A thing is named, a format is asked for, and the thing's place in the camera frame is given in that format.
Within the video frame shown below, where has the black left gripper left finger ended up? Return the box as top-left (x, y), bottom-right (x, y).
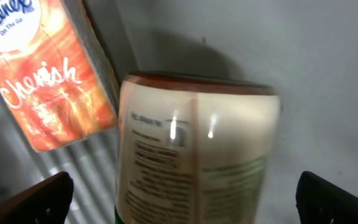
top-left (0, 172), bottom-right (74, 224)

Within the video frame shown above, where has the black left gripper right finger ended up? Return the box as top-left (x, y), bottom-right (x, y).
top-left (295, 171), bottom-right (358, 224)

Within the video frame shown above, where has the green lid jar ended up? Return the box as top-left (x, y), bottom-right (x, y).
top-left (114, 71), bottom-right (280, 224)

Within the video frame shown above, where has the grey plastic mesh basket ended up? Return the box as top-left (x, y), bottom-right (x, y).
top-left (0, 0), bottom-right (358, 223)

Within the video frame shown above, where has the orange Kleenex tissue pack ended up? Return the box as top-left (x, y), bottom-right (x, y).
top-left (0, 0), bottom-right (119, 152)

